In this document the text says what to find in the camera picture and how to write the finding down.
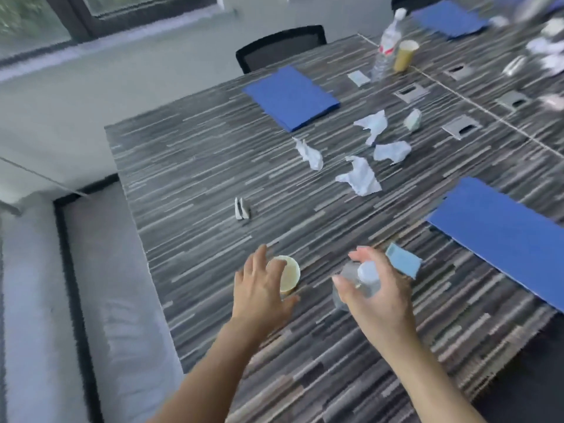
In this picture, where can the person's left hand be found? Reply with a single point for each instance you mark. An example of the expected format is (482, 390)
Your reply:
(255, 295)

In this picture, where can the person's right hand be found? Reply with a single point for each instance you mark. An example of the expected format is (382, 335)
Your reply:
(383, 303)

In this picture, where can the person's right thumb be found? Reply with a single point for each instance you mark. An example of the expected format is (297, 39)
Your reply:
(348, 291)

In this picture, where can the person's left thumb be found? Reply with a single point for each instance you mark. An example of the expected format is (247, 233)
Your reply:
(288, 303)

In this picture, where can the small clear plastic bottle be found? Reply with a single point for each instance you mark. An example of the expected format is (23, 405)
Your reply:
(352, 277)

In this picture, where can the pale yellow paper cup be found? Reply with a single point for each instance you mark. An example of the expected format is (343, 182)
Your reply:
(291, 275)

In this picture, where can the person's right forearm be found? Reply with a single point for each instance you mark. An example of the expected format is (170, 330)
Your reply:
(423, 383)

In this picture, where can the person's left forearm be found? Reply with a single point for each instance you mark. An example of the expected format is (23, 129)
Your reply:
(207, 378)

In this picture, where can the small light blue packet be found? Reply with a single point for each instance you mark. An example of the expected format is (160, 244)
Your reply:
(405, 260)

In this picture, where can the small white clip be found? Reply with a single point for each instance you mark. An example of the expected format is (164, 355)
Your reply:
(241, 210)

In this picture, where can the crumpled white tissue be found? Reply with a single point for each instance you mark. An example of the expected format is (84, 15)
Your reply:
(362, 177)
(553, 102)
(374, 123)
(392, 151)
(553, 65)
(554, 27)
(546, 46)
(310, 155)

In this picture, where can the blue folder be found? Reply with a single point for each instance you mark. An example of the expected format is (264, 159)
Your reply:
(291, 99)
(502, 237)
(449, 17)

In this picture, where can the crumpled pale green wrapper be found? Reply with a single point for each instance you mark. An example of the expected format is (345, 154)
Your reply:
(413, 120)

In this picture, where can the small white flat packet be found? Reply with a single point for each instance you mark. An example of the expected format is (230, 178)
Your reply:
(358, 78)

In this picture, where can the tan paper cup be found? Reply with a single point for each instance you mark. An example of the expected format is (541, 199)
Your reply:
(405, 57)

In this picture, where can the tall clear water bottle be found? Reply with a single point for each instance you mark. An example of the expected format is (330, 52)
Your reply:
(387, 43)

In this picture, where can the black mesh office chair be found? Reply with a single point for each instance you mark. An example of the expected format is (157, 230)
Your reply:
(273, 46)
(409, 2)

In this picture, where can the crumpled silver wrapper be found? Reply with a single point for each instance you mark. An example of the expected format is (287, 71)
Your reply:
(514, 66)

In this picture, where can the dark framed window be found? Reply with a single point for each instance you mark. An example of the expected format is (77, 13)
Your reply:
(79, 17)

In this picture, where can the black partition frame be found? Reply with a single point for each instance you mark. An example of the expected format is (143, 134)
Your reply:
(72, 281)

